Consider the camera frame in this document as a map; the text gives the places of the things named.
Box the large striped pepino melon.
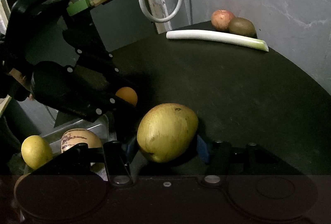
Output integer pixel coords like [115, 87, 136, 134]
[61, 128, 102, 153]

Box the yellow-green mango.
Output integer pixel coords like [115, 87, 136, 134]
[137, 103, 199, 163]

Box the larger orange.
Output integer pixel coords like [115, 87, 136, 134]
[116, 87, 137, 106]

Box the yellow round grapefruit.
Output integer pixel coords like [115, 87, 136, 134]
[21, 135, 53, 170]

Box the person's left hand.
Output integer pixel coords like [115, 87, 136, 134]
[9, 68, 35, 101]

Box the green box on shelf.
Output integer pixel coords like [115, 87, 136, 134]
[67, 0, 90, 16]

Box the stainless steel tray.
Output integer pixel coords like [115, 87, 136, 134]
[41, 115, 111, 180]

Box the grey cabinet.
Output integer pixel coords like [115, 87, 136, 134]
[90, 0, 158, 51]

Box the white leek stalk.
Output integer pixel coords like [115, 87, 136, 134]
[166, 30, 269, 52]

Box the red apple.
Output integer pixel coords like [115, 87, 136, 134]
[211, 10, 235, 31]

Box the dark kiwi by wall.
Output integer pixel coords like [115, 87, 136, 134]
[228, 17, 256, 37]

